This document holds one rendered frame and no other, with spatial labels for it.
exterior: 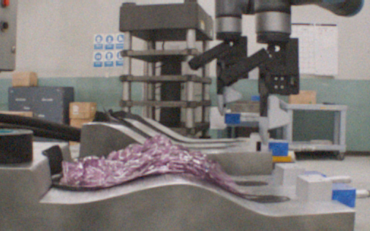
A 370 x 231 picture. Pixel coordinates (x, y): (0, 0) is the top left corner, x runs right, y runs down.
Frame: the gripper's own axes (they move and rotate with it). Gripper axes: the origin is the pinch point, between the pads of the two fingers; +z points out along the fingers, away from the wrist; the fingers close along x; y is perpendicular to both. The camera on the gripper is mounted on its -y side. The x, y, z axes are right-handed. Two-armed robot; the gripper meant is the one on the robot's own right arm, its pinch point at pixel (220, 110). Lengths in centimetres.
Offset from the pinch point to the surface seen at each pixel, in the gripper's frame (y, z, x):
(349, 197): 26, 10, -57
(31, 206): -11, 8, -75
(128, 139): -12.8, 4.6, -36.1
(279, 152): 15.9, 6.7, -31.3
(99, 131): -18.8, 3.3, -36.1
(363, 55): 163, -75, 622
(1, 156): -16, 3, -74
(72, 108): -334, 21, 581
